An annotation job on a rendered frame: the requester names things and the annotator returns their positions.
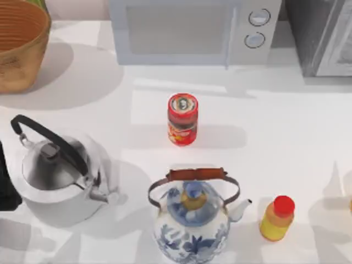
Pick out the microwave door handle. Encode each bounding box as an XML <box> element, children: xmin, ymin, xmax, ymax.
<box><xmin>224</xmin><ymin>7</ymin><xmax>237</xmax><ymax>70</ymax></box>

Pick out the yellow bottle with red cap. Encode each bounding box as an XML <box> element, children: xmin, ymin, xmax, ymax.
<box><xmin>259</xmin><ymin>195</ymin><xmax>296</xmax><ymax>243</ymax></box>

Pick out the silver kettle with black handle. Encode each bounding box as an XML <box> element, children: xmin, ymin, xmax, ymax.
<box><xmin>10</xmin><ymin>114</ymin><xmax>120</xmax><ymax>224</ymax></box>

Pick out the pale microwave oven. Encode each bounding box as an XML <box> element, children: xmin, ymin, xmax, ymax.
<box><xmin>109</xmin><ymin>0</ymin><xmax>283</xmax><ymax>70</ymax></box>

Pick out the blue and white porcelain teapot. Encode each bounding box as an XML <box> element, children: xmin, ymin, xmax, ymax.
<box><xmin>147</xmin><ymin>167</ymin><xmax>253</xmax><ymax>264</ymax></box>

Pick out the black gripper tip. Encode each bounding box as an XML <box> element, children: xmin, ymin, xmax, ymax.
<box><xmin>0</xmin><ymin>141</ymin><xmax>23</xmax><ymax>212</ymax></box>

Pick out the red jar with red lid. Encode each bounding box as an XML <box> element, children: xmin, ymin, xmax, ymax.
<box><xmin>167</xmin><ymin>92</ymin><xmax>199</xmax><ymax>147</ymax></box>

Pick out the grey cabinet with dark inside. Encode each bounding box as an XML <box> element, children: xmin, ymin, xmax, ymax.
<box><xmin>284</xmin><ymin>0</ymin><xmax>352</xmax><ymax>78</ymax></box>

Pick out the round microwave knob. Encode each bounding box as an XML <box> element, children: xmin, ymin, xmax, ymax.
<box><xmin>244</xmin><ymin>31</ymin><xmax>266</xmax><ymax>50</ymax></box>
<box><xmin>248</xmin><ymin>8</ymin><xmax>271</xmax><ymax>27</ymax></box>

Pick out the woven wooden basket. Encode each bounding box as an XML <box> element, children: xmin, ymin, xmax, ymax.
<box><xmin>0</xmin><ymin>0</ymin><xmax>52</xmax><ymax>95</ymax></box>

